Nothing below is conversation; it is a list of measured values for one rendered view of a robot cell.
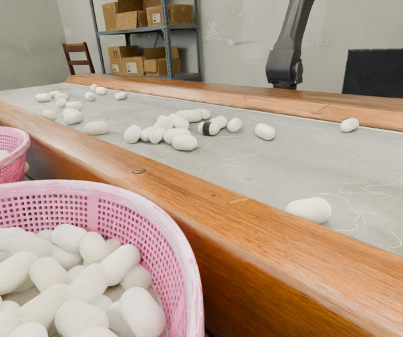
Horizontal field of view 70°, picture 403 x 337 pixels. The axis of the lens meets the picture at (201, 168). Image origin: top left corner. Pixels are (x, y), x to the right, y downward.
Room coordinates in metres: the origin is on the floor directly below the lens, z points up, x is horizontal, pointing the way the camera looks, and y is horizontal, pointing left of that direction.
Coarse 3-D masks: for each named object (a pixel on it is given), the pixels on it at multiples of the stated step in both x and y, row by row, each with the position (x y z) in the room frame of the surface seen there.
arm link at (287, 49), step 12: (300, 0) 0.83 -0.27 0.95; (312, 0) 0.85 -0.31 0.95; (288, 12) 0.84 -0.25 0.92; (300, 12) 0.82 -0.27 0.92; (288, 24) 0.82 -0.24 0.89; (300, 24) 0.81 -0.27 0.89; (288, 36) 0.80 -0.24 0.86; (300, 36) 0.81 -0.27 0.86; (276, 48) 0.80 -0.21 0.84; (288, 48) 0.78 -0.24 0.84; (300, 48) 0.80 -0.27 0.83; (276, 60) 0.78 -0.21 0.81; (288, 60) 0.76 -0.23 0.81; (300, 60) 0.79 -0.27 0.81; (276, 72) 0.77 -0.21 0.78; (288, 72) 0.75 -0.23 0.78
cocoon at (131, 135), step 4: (128, 128) 0.39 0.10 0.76; (132, 128) 0.39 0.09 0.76; (136, 128) 0.40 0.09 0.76; (140, 128) 0.41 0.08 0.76; (124, 132) 0.39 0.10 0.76; (128, 132) 0.39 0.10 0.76; (132, 132) 0.39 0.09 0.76; (136, 132) 0.39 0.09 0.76; (124, 136) 0.39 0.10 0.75; (128, 136) 0.38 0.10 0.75; (132, 136) 0.38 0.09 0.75; (136, 136) 0.39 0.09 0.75; (128, 140) 0.38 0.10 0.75; (132, 140) 0.38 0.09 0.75; (136, 140) 0.39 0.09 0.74
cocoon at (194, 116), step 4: (184, 112) 0.48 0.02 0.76; (188, 112) 0.48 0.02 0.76; (192, 112) 0.48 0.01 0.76; (196, 112) 0.48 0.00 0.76; (200, 112) 0.48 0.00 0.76; (184, 116) 0.47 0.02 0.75; (188, 116) 0.47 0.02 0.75; (192, 116) 0.48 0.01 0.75; (196, 116) 0.48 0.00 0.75; (200, 116) 0.48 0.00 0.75; (188, 120) 0.48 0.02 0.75; (192, 120) 0.48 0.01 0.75; (196, 120) 0.48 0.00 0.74
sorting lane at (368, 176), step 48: (0, 96) 0.92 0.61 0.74; (96, 96) 0.82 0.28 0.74; (144, 96) 0.77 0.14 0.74; (144, 144) 0.38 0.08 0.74; (240, 144) 0.36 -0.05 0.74; (288, 144) 0.35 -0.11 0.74; (336, 144) 0.34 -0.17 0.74; (384, 144) 0.33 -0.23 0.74; (240, 192) 0.23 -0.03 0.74; (288, 192) 0.23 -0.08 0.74; (336, 192) 0.22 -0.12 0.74; (384, 192) 0.22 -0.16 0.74; (384, 240) 0.16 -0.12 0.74
